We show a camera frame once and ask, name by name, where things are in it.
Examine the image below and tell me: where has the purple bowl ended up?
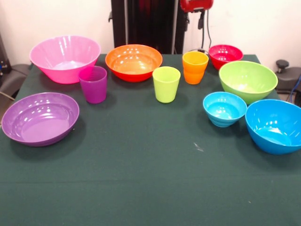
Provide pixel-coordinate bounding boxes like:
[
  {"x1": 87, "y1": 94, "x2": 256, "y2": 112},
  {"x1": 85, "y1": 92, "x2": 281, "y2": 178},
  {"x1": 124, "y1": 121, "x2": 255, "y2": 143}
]
[{"x1": 1, "y1": 92, "x2": 80, "y2": 147}]

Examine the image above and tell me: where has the green bowl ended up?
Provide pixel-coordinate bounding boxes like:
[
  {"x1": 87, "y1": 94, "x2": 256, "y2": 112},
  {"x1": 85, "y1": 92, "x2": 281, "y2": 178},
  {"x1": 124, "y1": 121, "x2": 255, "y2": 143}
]
[{"x1": 218, "y1": 60, "x2": 279, "y2": 105}]

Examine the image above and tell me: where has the purple cup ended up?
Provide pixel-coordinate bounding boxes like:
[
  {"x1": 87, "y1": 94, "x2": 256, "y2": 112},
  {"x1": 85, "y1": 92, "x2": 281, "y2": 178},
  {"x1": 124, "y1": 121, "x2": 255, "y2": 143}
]
[{"x1": 78, "y1": 65, "x2": 108, "y2": 105}]

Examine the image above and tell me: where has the small blue bowl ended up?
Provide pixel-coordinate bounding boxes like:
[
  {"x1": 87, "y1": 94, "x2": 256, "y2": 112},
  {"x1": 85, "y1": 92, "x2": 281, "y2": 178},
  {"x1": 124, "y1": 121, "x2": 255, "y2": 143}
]
[{"x1": 203, "y1": 91, "x2": 248, "y2": 128}]

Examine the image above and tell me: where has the large pink bowl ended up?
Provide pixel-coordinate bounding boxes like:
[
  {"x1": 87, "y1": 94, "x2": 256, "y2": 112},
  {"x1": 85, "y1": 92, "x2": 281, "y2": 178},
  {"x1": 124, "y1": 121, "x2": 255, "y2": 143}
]
[{"x1": 29, "y1": 35, "x2": 102, "y2": 85}]

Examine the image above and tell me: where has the dark green tablecloth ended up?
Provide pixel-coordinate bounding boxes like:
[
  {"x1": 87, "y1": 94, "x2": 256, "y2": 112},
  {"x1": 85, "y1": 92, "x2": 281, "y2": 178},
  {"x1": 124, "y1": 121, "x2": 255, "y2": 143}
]
[{"x1": 0, "y1": 53, "x2": 301, "y2": 226}]

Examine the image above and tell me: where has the black device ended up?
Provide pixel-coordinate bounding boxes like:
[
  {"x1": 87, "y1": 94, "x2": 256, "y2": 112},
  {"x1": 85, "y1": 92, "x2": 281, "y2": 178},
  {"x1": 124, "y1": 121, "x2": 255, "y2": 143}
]
[{"x1": 0, "y1": 32, "x2": 11, "y2": 80}]

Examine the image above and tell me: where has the green cup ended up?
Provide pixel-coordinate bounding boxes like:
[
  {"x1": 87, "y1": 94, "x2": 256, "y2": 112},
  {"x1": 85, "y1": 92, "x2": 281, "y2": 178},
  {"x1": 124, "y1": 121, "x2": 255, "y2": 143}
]
[{"x1": 152, "y1": 66, "x2": 182, "y2": 104}]

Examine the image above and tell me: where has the small red bowl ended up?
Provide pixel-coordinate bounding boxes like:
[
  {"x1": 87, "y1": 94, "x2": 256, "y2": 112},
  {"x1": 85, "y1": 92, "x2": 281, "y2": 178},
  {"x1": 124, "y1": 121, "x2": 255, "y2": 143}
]
[{"x1": 208, "y1": 44, "x2": 244, "y2": 71}]

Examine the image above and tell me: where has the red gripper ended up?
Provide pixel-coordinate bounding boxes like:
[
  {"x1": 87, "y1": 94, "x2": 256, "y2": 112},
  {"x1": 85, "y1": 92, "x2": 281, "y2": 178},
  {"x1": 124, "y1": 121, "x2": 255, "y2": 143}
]
[{"x1": 180, "y1": 0, "x2": 214, "y2": 32}]

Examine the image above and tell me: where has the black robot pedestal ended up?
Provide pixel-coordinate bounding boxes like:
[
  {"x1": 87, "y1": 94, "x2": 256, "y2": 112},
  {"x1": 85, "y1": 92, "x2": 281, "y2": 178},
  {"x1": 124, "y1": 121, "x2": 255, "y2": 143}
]
[{"x1": 108, "y1": 0, "x2": 190, "y2": 55}]

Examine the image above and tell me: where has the orange bowl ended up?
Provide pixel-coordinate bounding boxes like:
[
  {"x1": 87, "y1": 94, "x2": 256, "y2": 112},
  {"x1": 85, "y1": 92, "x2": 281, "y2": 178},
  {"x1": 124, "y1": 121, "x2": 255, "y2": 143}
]
[{"x1": 105, "y1": 44, "x2": 163, "y2": 83}]

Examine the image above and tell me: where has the large blue bowl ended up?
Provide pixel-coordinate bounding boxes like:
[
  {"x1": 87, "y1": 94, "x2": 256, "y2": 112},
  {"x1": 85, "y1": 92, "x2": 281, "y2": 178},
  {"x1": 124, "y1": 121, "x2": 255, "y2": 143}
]
[{"x1": 245, "y1": 99, "x2": 301, "y2": 155}]

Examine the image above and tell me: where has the dark grey stand base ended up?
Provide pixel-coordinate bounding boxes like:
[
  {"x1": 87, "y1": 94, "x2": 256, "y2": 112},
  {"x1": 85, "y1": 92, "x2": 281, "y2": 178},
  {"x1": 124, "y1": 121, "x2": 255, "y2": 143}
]
[
  {"x1": 275, "y1": 60, "x2": 301, "y2": 106},
  {"x1": 0, "y1": 63, "x2": 31, "y2": 99}
]

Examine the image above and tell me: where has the black hanging cable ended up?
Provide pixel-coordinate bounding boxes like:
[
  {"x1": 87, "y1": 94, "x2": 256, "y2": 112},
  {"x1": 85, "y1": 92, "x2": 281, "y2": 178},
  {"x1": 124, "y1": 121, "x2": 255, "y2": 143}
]
[{"x1": 206, "y1": 9, "x2": 213, "y2": 49}]

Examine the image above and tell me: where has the orange cup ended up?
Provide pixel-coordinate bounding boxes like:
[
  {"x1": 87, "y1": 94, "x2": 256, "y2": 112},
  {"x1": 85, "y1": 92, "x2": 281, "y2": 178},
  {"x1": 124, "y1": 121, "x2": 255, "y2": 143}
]
[{"x1": 182, "y1": 51, "x2": 209, "y2": 85}]

